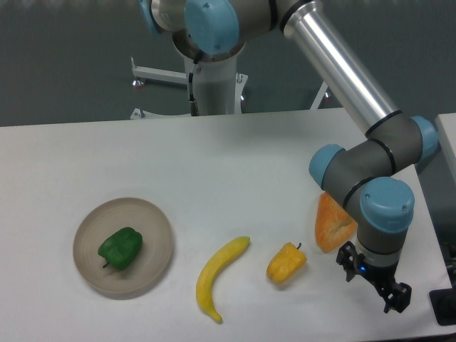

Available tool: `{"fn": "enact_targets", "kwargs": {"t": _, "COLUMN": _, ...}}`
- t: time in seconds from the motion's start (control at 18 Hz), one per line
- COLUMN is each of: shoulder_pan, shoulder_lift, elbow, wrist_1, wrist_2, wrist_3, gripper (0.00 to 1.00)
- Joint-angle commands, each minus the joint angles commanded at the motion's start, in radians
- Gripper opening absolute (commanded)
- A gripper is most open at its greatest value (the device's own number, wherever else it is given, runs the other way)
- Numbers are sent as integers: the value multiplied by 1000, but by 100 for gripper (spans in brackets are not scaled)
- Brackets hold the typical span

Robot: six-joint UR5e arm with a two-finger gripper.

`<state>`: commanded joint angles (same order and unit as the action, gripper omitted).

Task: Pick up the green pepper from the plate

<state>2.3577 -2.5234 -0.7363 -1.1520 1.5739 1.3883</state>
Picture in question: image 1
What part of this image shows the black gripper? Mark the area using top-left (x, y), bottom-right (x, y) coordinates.
top-left (336, 241), bottom-right (412, 314)

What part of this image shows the green toy bell pepper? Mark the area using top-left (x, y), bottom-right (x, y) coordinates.
top-left (98, 227), bottom-right (143, 271)

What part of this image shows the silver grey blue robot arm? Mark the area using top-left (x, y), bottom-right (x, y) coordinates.
top-left (139, 1), bottom-right (438, 312)

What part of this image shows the yellow toy bell pepper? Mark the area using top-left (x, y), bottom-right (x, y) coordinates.
top-left (266, 242), bottom-right (307, 285)

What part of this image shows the beige round plate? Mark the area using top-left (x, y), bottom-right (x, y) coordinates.
top-left (73, 197), bottom-right (174, 299)

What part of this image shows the orange toy pastry triangle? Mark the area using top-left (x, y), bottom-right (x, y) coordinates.
top-left (314, 192), bottom-right (358, 253)

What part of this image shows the black device at right edge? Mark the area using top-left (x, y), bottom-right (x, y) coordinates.
top-left (429, 289), bottom-right (455, 326)

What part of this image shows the white side table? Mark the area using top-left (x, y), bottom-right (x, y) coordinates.
top-left (415, 113), bottom-right (456, 186)

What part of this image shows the yellow toy banana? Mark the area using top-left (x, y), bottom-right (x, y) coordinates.
top-left (195, 236), bottom-right (251, 324)

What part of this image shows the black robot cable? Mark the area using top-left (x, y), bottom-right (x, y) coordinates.
top-left (187, 51), bottom-right (204, 117)

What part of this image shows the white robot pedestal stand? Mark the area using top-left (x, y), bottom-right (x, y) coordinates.
top-left (128, 31), bottom-right (335, 120)

